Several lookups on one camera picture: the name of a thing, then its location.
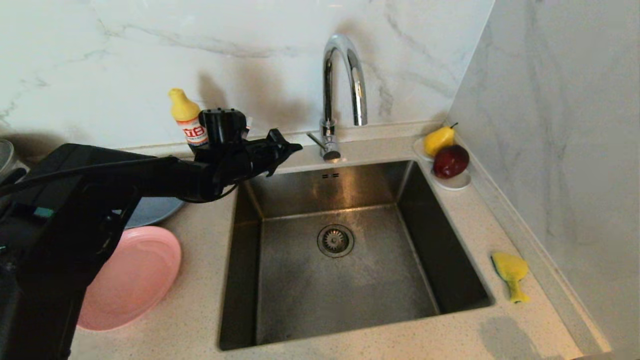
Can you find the stainless steel sink basin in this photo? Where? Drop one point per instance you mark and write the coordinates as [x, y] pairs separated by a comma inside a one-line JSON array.
[[350, 295]]

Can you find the yellow green sponge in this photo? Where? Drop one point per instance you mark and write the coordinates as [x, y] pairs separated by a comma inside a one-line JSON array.
[[509, 267]]

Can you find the pink plate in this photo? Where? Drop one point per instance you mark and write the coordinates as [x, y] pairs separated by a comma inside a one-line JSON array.
[[135, 280]]

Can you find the blue grey plate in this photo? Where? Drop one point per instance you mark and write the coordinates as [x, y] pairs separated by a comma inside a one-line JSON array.
[[152, 210]]

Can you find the orange dish soap bottle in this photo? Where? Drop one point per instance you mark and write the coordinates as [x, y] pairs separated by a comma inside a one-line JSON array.
[[185, 115]]

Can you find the small white fruit dish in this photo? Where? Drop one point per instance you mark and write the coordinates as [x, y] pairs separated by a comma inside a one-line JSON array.
[[457, 183]]

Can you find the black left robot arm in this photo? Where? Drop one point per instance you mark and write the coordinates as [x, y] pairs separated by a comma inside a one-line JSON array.
[[100, 200]]

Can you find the dark red apple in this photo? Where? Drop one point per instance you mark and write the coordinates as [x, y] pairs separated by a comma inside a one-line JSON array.
[[451, 161]]

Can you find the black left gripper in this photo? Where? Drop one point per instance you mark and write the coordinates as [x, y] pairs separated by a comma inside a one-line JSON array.
[[252, 157]]

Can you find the yellow pear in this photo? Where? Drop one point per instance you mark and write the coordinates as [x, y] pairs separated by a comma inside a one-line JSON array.
[[438, 141]]

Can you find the chrome gooseneck faucet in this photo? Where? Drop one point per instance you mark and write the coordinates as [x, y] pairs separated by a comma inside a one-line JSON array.
[[328, 90]]

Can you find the stainless steel pot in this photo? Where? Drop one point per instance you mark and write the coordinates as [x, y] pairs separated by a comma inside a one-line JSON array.
[[5, 155]]

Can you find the round metal drain strainer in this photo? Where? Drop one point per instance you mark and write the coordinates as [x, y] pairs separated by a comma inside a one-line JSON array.
[[335, 240]]

